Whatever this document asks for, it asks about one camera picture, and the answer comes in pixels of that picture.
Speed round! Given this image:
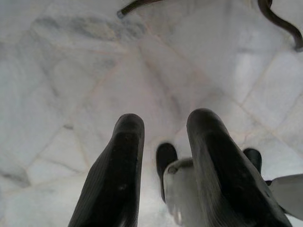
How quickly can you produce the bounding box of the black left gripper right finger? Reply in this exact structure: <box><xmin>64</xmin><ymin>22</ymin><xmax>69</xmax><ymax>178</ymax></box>
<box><xmin>186</xmin><ymin>108</ymin><xmax>294</xmax><ymax>227</ymax></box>

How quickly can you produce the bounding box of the black robot foot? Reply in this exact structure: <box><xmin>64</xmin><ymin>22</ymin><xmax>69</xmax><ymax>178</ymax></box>
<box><xmin>156</xmin><ymin>142</ymin><xmax>178</xmax><ymax>203</ymax></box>
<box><xmin>243</xmin><ymin>148</ymin><xmax>272</xmax><ymax>186</ymax></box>

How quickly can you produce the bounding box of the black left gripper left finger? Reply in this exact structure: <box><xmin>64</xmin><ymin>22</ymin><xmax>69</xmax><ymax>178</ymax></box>
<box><xmin>68</xmin><ymin>113</ymin><xmax>145</xmax><ymax>227</ymax></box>

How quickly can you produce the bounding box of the dark curved furniture leg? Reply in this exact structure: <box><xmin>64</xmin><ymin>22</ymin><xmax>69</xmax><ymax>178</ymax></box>
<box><xmin>257</xmin><ymin>0</ymin><xmax>303</xmax><ymax>52</ymax></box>
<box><xmin>116</xmin><ymin>0</ymin><xmax>164</xmax><ymax>18</ymax></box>

